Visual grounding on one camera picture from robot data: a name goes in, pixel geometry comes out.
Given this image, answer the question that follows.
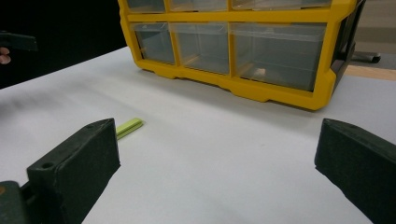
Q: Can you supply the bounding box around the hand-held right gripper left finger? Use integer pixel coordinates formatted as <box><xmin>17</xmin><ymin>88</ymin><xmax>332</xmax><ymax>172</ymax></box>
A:
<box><xmin>26</xmin><ymin>118</ymin><xmax>121</xmax><ymax>224</ymax></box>

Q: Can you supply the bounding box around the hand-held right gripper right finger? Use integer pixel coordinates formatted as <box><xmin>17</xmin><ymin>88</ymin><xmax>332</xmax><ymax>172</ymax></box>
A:
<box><xmin>314</xmin><ymin>118</ymin><xmax>396</xmax><ymax>224</ymax></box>

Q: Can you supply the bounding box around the light green stick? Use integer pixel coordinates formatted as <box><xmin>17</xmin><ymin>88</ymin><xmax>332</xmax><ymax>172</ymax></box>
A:
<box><xmin>116</xmin><ymin>117</ymin><xmax>145</xmax><ymax>141</ymax></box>

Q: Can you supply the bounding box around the wooden board edge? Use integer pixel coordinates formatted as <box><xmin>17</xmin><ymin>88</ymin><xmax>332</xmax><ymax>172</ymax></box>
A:
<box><xmin>343</xmin><ymin>64</ymin><xmax>396</xmax><ymax>82</ymax></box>

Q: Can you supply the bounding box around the black metal stand foot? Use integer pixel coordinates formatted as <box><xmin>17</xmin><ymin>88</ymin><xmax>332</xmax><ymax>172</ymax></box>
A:
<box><xmin>350</xmin><ymin>50</ymin><xmax>382</xmax><ymax>64</ymax></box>

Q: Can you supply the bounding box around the small clear plastic drawer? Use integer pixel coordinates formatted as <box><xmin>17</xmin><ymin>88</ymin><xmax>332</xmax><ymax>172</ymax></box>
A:
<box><xmin>169</xmin><ymin>21</ymin><xmax>231</xmax><ymax>76</ymax></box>
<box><xmin>130</xmin><ymin>21</ymin><xmax>177</xmax><ymax>66</ymax></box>
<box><xmin>125</xmin><ymin>0</ymin><xmax>166</xmax><ymax>14</ymax></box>
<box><xmin>169</xmin><ymin>0</ymin><xmax>229</xmax><ymax>13</ymax></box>

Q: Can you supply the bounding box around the wide clear plastic drawer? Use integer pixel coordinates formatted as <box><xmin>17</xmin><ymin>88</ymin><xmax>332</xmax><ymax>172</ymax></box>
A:
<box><xmin>232</xmin><ymin>0</ymin><xmax>332</xmax><ymax>11</ymax></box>
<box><xmin>230</xmin><ymin>21</ymin><xmax>328</xmax><ymax>93</ymax></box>

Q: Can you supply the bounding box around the yellow drawer organizer cabinet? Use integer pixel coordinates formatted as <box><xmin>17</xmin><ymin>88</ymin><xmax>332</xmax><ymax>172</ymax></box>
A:
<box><xmin>117</xmin><ymin>0</ymin><xmax>367</xmax><ymax>112</ymax></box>

